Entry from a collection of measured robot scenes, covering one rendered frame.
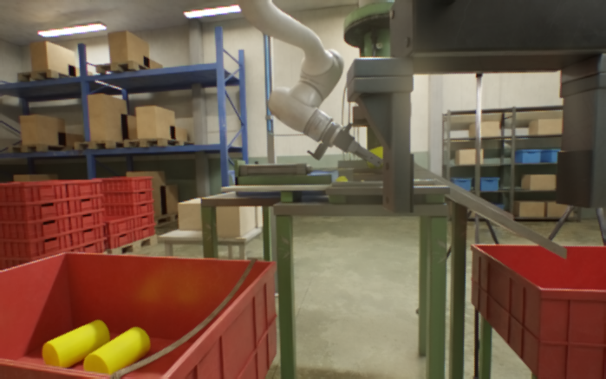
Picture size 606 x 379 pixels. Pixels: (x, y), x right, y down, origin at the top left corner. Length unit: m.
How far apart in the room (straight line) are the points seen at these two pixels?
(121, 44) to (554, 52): 6.83
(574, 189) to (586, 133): 0.04
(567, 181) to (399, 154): 0.13
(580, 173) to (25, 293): 1.02
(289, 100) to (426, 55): 0.73
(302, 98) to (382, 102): 0.72
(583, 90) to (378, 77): 0.15
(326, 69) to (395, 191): 0.77
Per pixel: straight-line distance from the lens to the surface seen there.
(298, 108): 0.91
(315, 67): 0.95
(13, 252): 3.75
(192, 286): 0.81
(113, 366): 0.78
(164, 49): 7.89
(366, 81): 0.21
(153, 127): 6.23
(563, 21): 0.26
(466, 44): 0.23
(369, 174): 0.89
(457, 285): 1.22
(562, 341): 0.98
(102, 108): 6.97
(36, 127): 8.09
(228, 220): 2.22
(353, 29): 0.96
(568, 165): 0.29
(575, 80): 0.30
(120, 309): 0.96
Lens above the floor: 1.05
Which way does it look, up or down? 4 degrees down
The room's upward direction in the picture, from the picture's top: 1 degrees counter-clockwise
